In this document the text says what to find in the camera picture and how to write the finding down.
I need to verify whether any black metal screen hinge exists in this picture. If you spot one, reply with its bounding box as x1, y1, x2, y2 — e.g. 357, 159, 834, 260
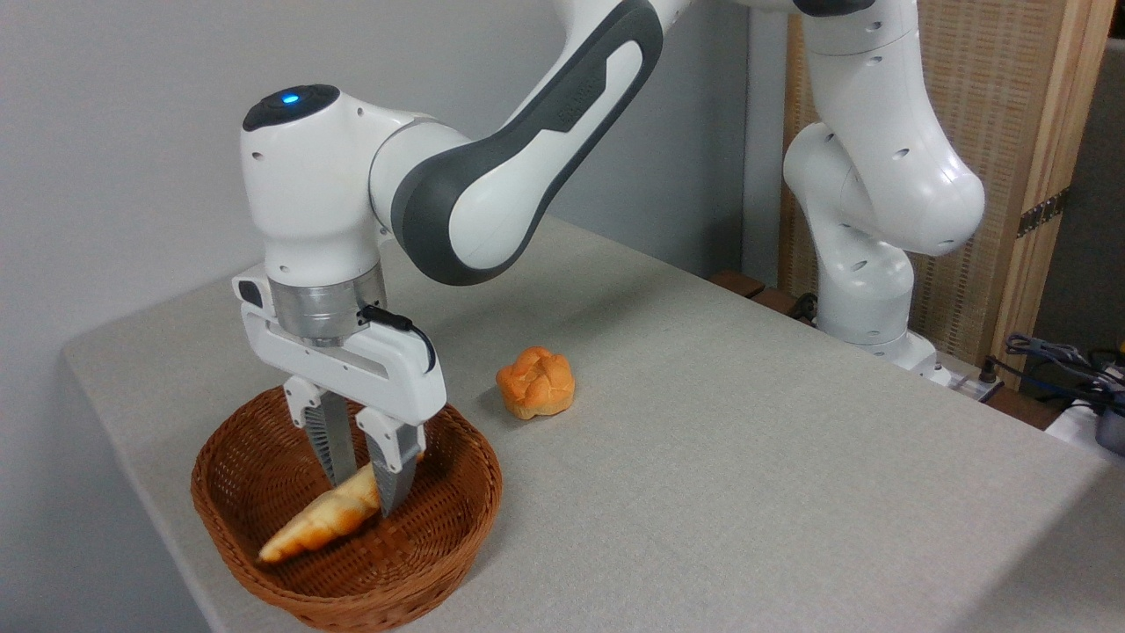
1016, 186, 1072, 239

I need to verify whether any wooden woven folding screen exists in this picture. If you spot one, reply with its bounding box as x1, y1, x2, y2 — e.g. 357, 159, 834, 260
779, 0, 1118, 393

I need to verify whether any round orange bread roll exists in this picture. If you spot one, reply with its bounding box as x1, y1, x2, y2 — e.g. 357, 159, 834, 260
496, 346, 577, 420

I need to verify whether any bundle of dark cables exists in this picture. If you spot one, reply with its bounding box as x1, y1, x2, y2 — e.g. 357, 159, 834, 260
1004, 331, 1125, 416

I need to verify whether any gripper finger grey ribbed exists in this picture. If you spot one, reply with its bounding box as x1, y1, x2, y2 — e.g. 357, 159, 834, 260
282, 375, 358, 490
354, 405, 429, 519

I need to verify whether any brown wicker basket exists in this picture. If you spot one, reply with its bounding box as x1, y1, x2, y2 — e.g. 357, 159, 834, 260
191, 383, 504, 633

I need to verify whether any long braided bread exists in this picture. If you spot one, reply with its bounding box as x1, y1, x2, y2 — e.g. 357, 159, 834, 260
258, 452, 428, 564

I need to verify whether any grey plastic container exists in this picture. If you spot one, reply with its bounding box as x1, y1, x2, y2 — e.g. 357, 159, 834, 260
1094, 403, 1125, 457

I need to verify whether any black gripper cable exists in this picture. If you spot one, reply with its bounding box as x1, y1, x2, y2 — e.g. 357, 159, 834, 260
359, 303, 438, 375

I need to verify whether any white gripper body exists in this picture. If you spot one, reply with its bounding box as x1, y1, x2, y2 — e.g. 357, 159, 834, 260
232, 263, 448, 428

